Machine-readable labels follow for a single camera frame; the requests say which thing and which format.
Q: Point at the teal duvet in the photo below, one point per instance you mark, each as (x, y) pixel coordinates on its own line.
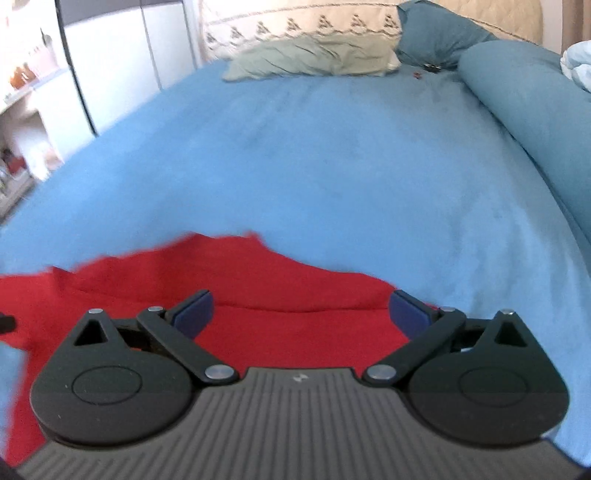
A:
(523, 86)

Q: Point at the white shelf desk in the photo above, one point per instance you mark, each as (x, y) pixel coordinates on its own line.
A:
(44, 123)

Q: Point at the light blue blanket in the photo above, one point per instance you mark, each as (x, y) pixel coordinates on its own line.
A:
(576, 64)

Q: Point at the white wardrobe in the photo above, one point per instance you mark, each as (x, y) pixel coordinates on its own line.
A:
(123, 53)

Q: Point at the cream quilted headboard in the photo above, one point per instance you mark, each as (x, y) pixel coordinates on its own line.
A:
(228, 27)

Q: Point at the red long-sleeve sweater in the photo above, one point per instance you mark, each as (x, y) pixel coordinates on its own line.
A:
(269, 311)

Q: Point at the green pillow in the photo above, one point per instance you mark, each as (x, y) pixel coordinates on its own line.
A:
(339, 55)

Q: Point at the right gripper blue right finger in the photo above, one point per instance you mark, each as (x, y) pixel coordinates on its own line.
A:
(428, 331)

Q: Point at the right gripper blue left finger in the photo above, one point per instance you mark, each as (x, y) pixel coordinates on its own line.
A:
(174, 330)

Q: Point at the dark teal pillow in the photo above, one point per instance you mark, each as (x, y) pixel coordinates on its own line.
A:
(435, 37)

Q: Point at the beige curtain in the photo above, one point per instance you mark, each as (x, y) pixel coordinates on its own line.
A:
(576, 22)

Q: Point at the small brown teddy bear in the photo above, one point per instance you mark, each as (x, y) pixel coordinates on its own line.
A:
(21, 77)

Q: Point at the blue bed sheet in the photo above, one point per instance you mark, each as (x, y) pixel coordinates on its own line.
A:
(413, 181)

